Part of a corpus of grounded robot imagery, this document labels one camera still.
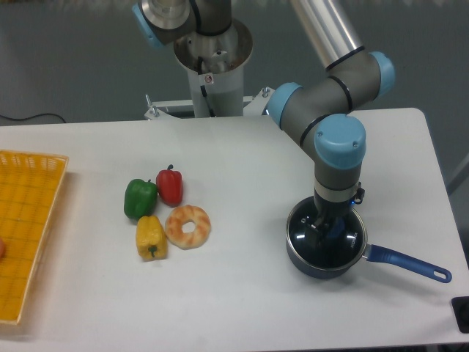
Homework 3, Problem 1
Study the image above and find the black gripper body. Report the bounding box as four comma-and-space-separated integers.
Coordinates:
314, 186, 355, 229

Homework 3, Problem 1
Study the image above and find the black device at table edge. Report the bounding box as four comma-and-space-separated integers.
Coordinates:
451, 296, 469, 334

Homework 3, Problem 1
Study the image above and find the yellow plastic basket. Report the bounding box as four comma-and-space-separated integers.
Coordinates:
1, 150, 69, 325

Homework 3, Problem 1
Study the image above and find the blue saucepan with handle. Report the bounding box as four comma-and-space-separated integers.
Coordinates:
285, 216, 453, 283

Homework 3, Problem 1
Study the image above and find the black cable on floor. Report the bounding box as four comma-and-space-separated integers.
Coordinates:
0, 113, 67, 123

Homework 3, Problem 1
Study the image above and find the red toy bell pepper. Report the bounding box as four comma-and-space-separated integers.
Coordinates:
156, 164, 183, 207

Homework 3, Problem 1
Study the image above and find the black box on wrist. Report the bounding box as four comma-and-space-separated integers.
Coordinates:
352, 182, 365, 205

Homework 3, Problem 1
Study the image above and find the glass lid blue knob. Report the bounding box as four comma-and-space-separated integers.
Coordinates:
286, 197, 367, 279

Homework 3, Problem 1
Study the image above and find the yellow toy bell pepper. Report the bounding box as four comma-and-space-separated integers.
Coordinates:
136, 216, 168, 260

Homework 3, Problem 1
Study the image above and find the toy glazed donut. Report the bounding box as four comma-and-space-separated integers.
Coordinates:
165, 205, 211, 249

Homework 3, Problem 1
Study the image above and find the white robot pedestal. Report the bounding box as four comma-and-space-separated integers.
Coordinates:
174, 19, 253, 118

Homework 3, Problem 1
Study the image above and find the green toy bell pepper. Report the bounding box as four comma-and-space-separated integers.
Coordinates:
124, 179, 158, 220

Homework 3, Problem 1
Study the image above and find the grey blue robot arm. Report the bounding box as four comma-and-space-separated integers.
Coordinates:
133, 1, 395, 229

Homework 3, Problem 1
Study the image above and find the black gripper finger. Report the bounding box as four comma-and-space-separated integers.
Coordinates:
306, 219, 329, 252

